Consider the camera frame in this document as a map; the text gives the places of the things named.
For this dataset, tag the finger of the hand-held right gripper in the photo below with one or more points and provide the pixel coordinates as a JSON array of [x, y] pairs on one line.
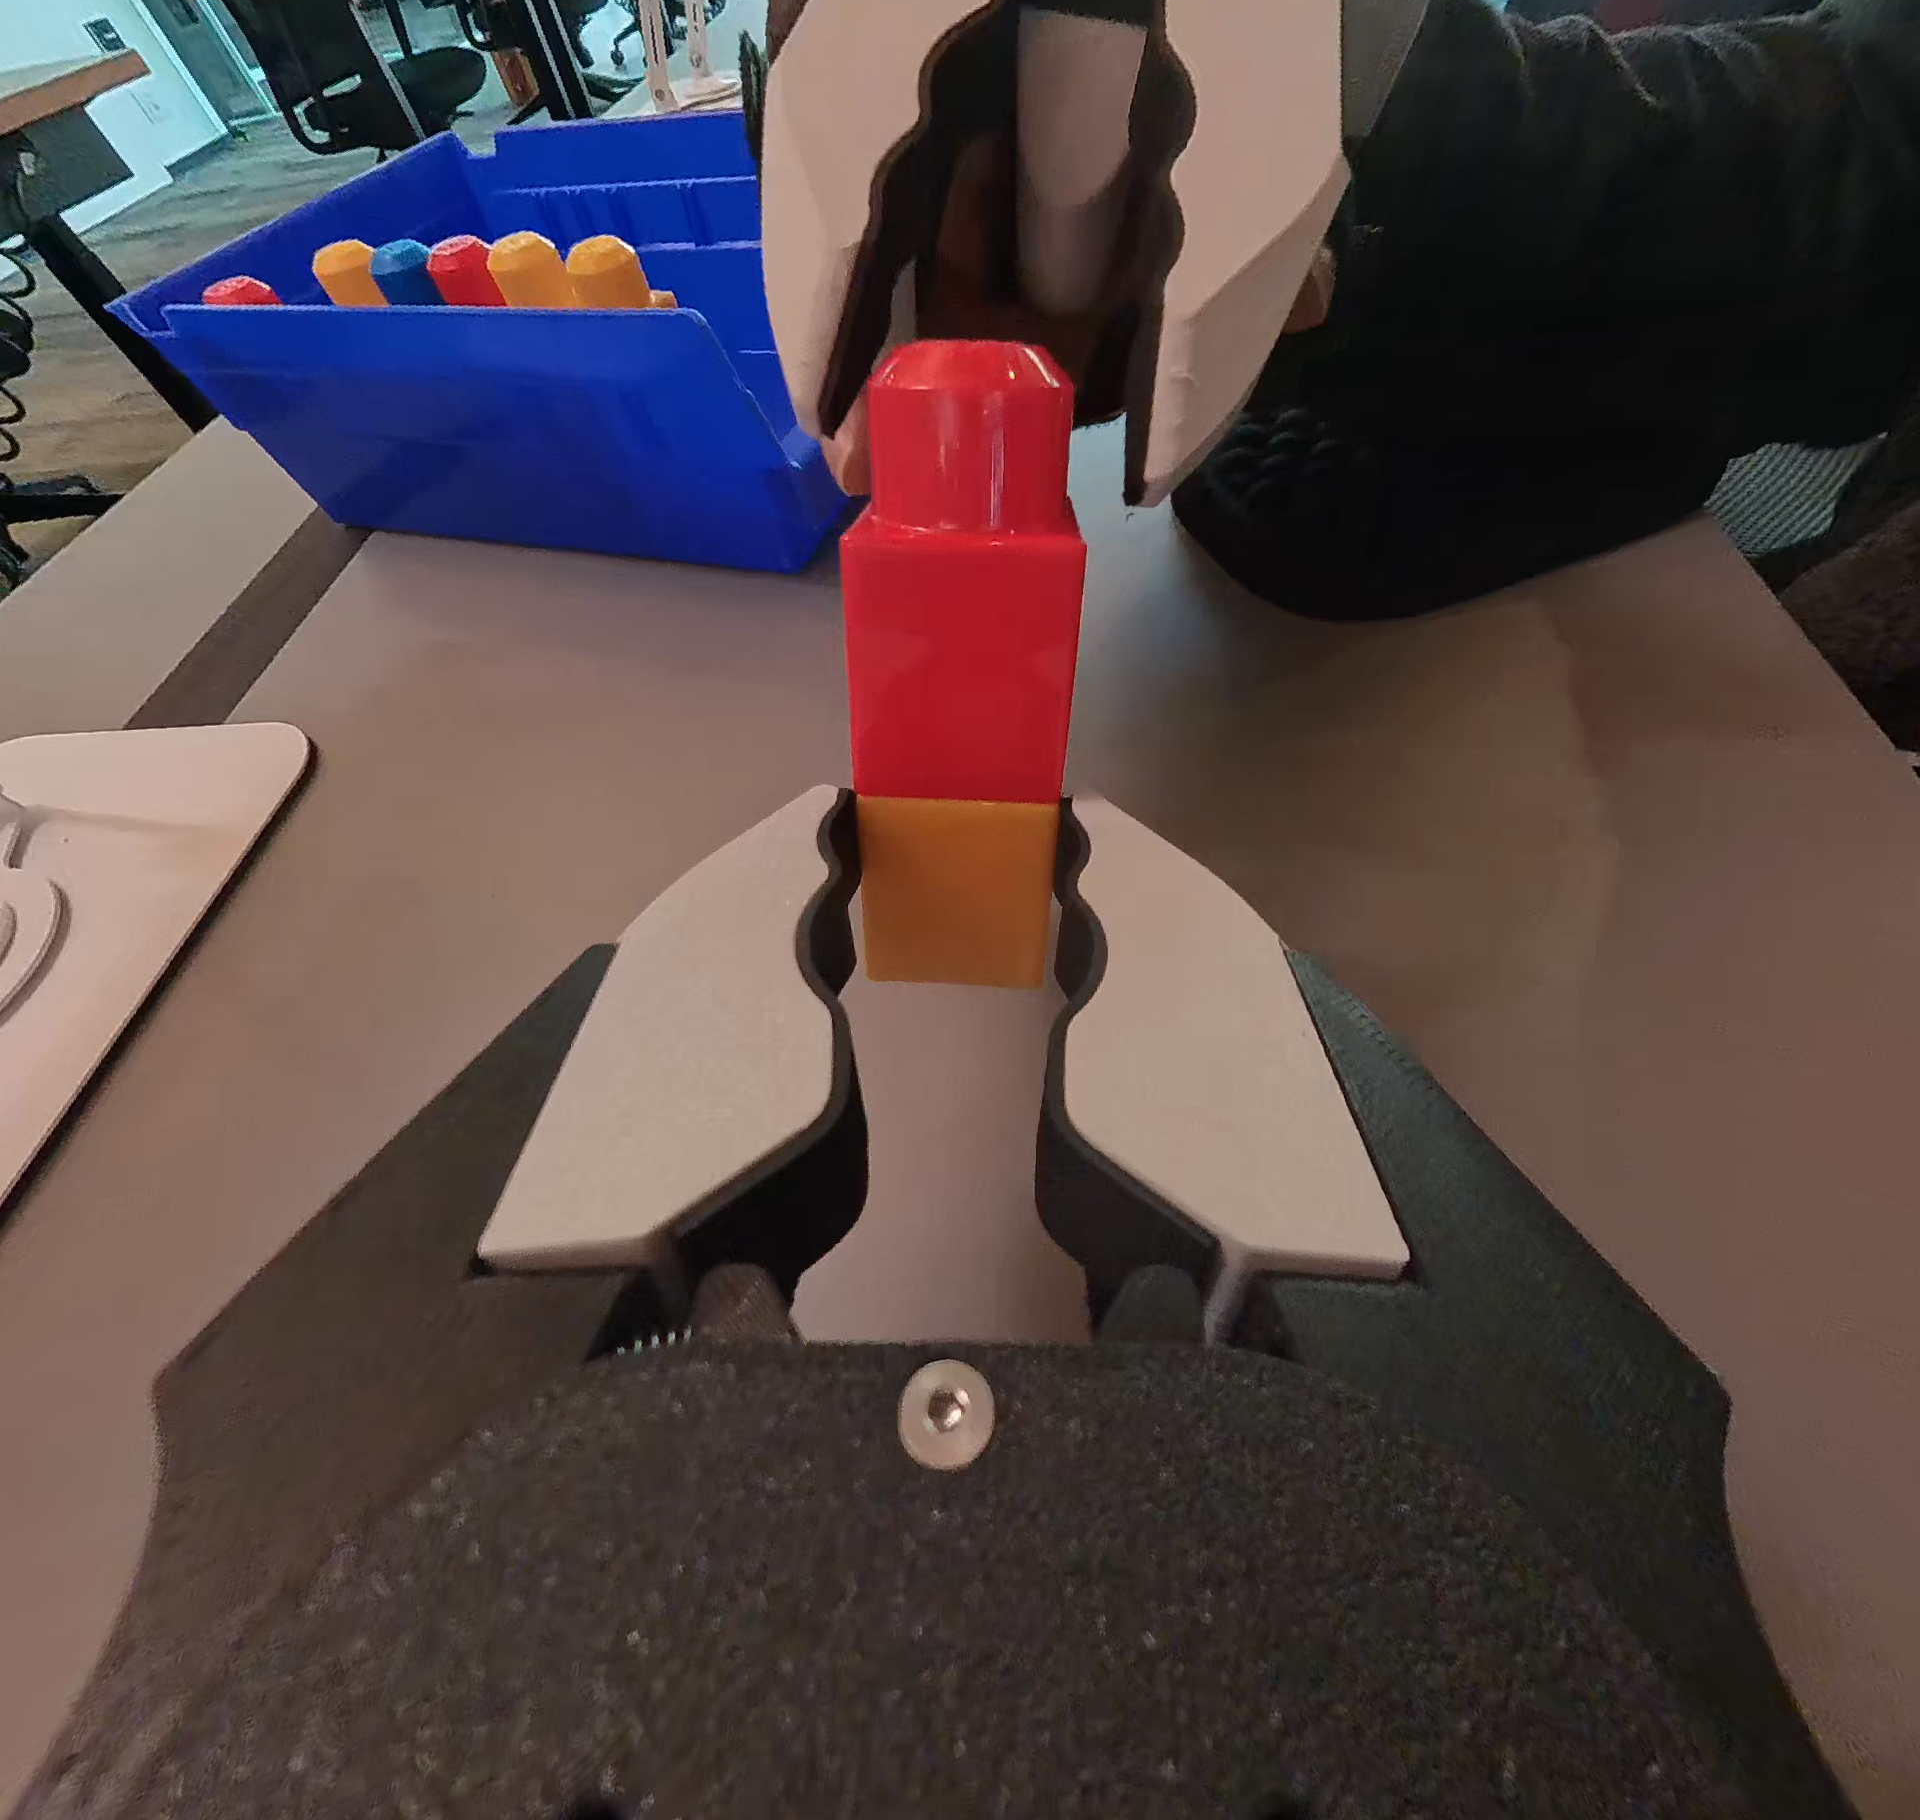
[[1260, 169], [842, 126]]

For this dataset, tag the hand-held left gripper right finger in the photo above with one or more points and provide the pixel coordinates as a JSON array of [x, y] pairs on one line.
[[1216, 1084]]

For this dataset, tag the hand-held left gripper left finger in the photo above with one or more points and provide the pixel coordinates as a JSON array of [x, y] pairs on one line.
[[674, 1069]]

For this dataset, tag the orange one-stud mega block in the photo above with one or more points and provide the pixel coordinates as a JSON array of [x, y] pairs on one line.
[[528, 273], [606, 274], [345, 274]]

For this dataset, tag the orange two-stud mega block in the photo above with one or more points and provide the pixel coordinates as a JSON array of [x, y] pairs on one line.
[[954, 889]]

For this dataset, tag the red one-stud mega block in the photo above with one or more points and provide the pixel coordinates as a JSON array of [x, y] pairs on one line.
[[463, 273], [241, 294], [958, 620]]

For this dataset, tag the blue plastic bin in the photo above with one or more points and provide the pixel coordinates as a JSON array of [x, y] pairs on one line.
[[493, 425]]

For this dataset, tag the blue one-stud mega block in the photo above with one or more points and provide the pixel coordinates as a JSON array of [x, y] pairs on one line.
[[400, 274]]

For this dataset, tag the person's right forearm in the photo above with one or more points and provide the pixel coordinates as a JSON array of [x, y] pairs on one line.
[[1573, 274]]

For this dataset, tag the wooden board easel stand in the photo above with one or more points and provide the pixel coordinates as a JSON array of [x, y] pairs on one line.
[[681, 52]]

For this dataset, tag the black office chair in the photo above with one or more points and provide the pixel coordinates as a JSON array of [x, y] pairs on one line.
[[392, 89]]

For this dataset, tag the white base document stand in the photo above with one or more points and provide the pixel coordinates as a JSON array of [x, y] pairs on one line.
[[118, 889]]

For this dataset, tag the dark fleece jacket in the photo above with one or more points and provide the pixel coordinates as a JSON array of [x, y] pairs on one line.
[[1863, 620]]

